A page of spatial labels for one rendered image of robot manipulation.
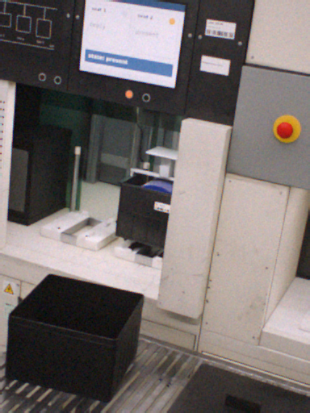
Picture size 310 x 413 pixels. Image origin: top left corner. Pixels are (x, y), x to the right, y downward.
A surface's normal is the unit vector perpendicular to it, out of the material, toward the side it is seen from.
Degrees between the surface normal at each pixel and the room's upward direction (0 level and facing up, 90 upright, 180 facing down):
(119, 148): 90
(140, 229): 90
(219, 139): 90
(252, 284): 90
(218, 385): 0
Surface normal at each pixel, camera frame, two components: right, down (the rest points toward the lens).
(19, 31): -0.39, 0.25
